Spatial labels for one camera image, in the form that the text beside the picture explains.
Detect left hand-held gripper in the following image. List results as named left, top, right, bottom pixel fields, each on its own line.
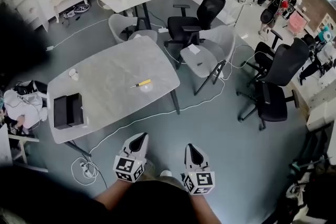
left=112, top=132, right=149, bottom=183

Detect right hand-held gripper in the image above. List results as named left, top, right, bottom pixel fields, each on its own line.
left=183, top=143, right=216, bottom=195

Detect yellow screwdriver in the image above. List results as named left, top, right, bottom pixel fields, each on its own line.
left=130, top=79, right=152, bottom=89

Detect black box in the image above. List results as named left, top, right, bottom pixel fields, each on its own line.
left=53, top=92, right=85, bottom=131

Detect person's right forearm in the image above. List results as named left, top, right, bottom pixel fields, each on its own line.
left=188, top=193, right=224, bottom=224

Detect person's left forearm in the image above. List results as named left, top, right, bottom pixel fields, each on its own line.
left=93, top=177, right=133, bottom=211

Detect person's olive trousers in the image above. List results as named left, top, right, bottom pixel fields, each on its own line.
left=143, top=158, right=186, bottom=189

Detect grey marble table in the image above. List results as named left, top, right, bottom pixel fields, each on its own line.
left=88, top=43, right=259, bottom=155

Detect person's black shirt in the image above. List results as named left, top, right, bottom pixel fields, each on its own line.
left=52, top=179, right=211, bottom=224

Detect black table leg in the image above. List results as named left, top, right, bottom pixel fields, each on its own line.
left=170, top=89, right=181, bottom=115
left=64, top=140, right=92, bottom=157

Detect grey shell chair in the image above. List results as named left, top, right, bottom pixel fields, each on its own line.
left=180, top=25, right=237, bottom=97
left=108, top=13, right=159, bottom=45

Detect black mesh office chair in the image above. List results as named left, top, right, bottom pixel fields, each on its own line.
left=164, top=0, right=227, bottom=70
left=237, top=29, right=311, bottom=131

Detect white paper sheet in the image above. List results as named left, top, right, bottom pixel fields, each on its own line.
left=187, top=44, right=201, bottom=55

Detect white desk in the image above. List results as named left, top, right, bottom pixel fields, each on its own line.
left=0, top=123, right=49, bottom=174

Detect white bookshelf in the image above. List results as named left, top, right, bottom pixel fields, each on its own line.
left=4, top=0, right=50, bottom=33

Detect pink cart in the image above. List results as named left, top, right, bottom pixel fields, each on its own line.
left=287, top=12, right=310, bottom=34

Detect thin black cable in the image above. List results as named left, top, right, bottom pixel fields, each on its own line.
left=88, top=162, right=109, bottom=190

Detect coiled white cable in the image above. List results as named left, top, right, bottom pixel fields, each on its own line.
left=71, top=156, right=100, bottom=186

